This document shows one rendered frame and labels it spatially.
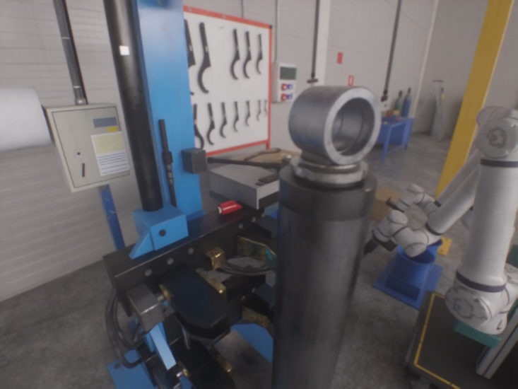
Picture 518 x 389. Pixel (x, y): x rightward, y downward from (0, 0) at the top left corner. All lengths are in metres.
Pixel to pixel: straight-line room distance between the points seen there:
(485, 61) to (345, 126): 2.47
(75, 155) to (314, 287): 1.22
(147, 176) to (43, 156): 1.69
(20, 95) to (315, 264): 1.31
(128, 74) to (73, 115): 0.52
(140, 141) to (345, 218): 0.76
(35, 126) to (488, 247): 1.80
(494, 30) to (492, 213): 2.16
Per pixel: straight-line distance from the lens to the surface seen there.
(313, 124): 0.48
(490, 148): 1.03
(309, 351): 0.78
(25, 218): 2.78
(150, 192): 1.05
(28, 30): 2.63
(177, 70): 1.13
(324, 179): 0.49
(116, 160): 1.50
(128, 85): 0.98
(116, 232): 1.72
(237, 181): 1.29
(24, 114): 1.39
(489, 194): 1.07
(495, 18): 3.05
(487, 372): 1.87
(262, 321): 1.49
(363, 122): 0.57
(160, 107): 1.10
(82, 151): 1.45
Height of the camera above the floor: 1.65
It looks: 24 degrees down
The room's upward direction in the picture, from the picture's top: straight up
